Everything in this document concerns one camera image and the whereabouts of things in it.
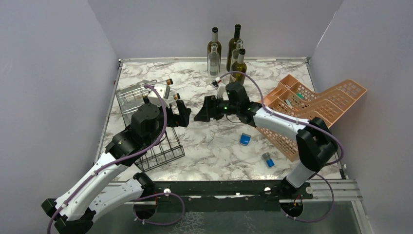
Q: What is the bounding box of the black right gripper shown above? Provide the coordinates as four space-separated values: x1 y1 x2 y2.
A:
194 95 240 122

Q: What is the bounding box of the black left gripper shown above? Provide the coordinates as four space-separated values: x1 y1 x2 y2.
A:
145 96 191 147

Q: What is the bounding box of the clear glass bottle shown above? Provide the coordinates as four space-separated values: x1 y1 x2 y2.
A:
207 43 221 83
230 39 244 66

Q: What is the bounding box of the green bottle silver capsule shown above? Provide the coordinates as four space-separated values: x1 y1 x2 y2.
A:
230 48 247 85
207 27 222 61

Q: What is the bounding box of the green bottle black capsule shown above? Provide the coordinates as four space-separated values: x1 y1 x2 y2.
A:
226 24 242 72

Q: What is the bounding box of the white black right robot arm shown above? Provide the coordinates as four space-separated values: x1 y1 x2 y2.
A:
194 82 338 198

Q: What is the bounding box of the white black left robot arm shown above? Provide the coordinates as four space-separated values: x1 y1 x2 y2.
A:
41 100 191 234

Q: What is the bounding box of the clear bottle cork stopper upper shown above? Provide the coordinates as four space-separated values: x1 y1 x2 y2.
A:
115 79 173 97

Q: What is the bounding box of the clear bottle cork stopper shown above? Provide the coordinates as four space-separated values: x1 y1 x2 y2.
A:
118 91 180 125
115 79 173 97

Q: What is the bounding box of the clear bottle cork stopper lower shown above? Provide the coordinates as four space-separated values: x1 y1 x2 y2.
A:
118 91 180 125

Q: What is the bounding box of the blue grey small bottle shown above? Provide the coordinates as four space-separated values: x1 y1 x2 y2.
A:
262 152 275 168

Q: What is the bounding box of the peach plastic stacked organizer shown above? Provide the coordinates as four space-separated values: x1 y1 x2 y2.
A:
256 74 368 163

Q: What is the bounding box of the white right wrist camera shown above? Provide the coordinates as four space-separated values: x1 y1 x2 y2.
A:
211 78 225 98

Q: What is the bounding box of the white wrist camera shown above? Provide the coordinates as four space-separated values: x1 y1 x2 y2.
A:
211 78 225 98
147 84 170 108

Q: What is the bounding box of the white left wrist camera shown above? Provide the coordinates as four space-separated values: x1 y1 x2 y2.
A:
147 84 170 108

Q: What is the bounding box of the black wire wine rack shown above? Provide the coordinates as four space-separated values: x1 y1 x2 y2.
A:
113 85 185 172

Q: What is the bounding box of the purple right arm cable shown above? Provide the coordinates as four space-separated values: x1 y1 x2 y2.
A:
219 71 345 223

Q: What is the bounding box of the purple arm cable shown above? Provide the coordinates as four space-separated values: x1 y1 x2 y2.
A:
46 84 186 234
219 71 345 223

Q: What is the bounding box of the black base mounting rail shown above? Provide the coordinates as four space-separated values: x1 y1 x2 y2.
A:
133 180 313 218

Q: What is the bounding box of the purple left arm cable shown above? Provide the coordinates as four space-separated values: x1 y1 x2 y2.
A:
46 84 186 234

